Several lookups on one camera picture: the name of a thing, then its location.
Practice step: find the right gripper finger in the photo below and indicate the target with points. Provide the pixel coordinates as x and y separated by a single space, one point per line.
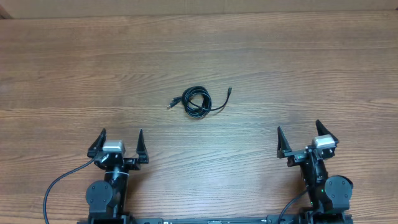
322 130
283 148

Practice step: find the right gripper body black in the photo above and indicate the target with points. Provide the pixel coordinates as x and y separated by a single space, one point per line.
298 157

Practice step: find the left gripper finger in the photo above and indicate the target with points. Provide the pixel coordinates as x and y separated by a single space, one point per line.
141 150
97 146

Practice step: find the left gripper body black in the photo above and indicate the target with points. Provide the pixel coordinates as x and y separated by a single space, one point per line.
131 165

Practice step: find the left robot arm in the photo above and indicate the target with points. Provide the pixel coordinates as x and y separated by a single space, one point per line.
106 198

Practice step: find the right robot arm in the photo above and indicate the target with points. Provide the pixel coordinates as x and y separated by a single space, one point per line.
329 195

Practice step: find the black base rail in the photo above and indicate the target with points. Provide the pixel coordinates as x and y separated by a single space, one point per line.
270 219

